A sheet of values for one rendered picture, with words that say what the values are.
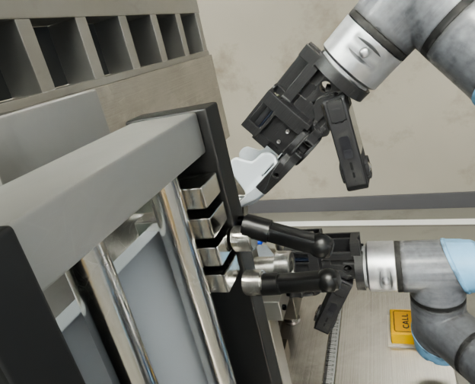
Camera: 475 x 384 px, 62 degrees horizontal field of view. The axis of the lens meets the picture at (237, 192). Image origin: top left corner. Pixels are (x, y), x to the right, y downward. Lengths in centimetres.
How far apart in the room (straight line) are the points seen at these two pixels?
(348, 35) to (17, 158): 32
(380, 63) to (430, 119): 266
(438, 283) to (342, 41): 35
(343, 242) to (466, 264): 16
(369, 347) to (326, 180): 256
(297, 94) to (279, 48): 267
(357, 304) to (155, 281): 73
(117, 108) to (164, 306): 74
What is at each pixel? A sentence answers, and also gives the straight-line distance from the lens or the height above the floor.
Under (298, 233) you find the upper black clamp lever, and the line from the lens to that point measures 21.
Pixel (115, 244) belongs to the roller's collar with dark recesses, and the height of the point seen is 136.
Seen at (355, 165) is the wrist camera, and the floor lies 131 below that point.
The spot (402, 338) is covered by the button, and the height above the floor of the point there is 91.
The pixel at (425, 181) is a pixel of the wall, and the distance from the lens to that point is 324.
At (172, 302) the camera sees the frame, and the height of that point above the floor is 134.
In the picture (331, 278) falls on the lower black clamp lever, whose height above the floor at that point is 134.
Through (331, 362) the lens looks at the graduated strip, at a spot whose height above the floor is 90.
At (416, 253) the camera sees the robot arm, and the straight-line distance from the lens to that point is 61.
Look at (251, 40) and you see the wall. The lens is 319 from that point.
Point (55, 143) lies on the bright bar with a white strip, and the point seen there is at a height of 143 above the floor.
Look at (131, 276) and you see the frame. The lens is 20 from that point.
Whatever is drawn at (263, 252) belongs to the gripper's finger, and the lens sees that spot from 68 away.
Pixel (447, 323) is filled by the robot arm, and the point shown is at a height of 104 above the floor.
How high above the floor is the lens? 147
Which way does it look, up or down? 21 degrees down
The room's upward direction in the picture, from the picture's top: 13 degrees counter-clockwise
